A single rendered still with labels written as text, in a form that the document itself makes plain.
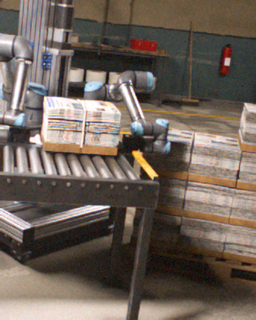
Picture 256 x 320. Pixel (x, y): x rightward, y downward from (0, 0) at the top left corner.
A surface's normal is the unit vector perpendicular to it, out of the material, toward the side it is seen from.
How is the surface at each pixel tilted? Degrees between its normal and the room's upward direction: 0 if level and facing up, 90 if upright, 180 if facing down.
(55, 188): 90
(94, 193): 90
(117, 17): 90
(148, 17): 90
